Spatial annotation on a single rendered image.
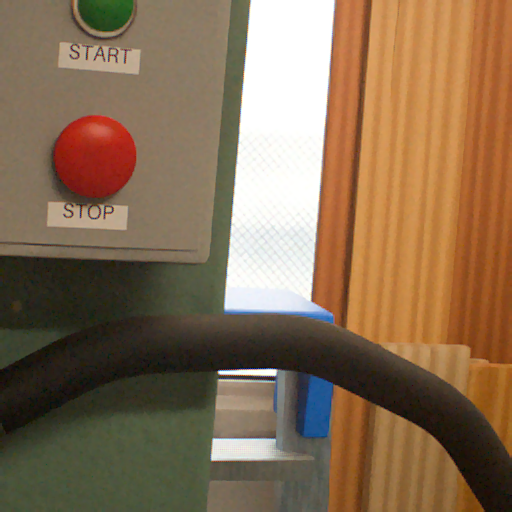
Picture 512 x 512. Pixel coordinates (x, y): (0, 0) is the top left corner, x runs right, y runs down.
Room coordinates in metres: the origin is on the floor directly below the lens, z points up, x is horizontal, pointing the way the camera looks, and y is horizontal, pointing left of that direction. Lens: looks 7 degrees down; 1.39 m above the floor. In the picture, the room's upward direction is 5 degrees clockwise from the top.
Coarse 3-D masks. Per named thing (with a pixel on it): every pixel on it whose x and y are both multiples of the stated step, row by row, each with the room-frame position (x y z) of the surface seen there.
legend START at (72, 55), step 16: (64, 48) 0.44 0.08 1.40; (80, 48) 0.44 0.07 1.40; (96, 48) 0.44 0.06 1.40; (112, 48) 0.45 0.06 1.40; (128, 48) 0.45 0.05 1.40; (64, 64) 0.44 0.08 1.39; (80, 64) 0.44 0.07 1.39; (96, 64) 0.44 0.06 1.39; (112, 64) 0.45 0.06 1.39; (128, 64) 0.45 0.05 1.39
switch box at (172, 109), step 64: (0, 0) 0.43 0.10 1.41; (64, 0) 0.44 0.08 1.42; (192, 0) 0.46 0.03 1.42; (0, 64) 0.43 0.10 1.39; (192, 64) 0.46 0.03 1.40; (0, 128) 0.43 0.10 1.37; (128, 128) 0.45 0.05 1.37; (192, 128) 0.46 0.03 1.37; (0, 192) 0.43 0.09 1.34; (64, 192) 0.44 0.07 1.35; (128, 192) 0.45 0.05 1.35; (192, 192) 0.46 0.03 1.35; (0, 256) 0.44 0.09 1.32; (64, 256) 0.44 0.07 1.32; (128, 256) 0.45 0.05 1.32; (192, 256) 0.46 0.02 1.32
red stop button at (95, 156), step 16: (64, 128) 0.44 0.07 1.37; (80, 128) 0.43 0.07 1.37; (96, 128) 0.43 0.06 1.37; (112, 128) 0.44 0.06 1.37; (64, 144) 0.43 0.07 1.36; (80, 144) 0.43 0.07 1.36; (96, 144) 0.43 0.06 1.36; (112, 144) 0.44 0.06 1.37; (128, 144) 0.44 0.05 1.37; (64, 160) 0.43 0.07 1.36; (80, 160) 0.43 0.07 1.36; (96, 160) 0.43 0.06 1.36; (112, 160) 0.44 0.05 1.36; (128, 160) 0.44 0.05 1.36; (64, 176) 0.43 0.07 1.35; (80, 176) 0.43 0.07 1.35; (96, 176) 0.43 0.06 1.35; (112, 176) 0.44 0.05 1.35; (128, 176) 0.44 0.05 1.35; (80, 192) 0.44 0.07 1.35; (96, 192) 0.44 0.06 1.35; (112, 192) 0.44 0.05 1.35
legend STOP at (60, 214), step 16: (48, 208) 0.44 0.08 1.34; (64, 208) 0.44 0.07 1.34; (80, 208) 0.44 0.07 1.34; (96, 208) 0.45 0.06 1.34; (112, 208) 0.45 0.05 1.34; (48, 224) 0.44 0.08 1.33; (64, 224) 0.44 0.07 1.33; (80, 224) 0.44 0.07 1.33; (96, 224) 0.45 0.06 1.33; (112, 224) 0.45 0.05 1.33
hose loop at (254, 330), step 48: (96, 336) 0.47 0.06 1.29; (144, 336) 0.47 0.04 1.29; (192, 336) 0.48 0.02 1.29; (240, 336) 0.48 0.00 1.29; (288, 336) 0.49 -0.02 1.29; (336, 336) 0.50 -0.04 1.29; (0, 384) 0.45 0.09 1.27; (48, 384) 0.45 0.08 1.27; (96, 384) 0.46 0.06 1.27; (336, 384) 0.51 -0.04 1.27; (384, 384) 0.51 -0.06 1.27; (432, 384) 0.52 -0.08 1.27; (0, 432) 0.45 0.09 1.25; (432, 432) 0.53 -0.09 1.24; (480, 432) 0.53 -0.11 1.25; (480, 480) 0.54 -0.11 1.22
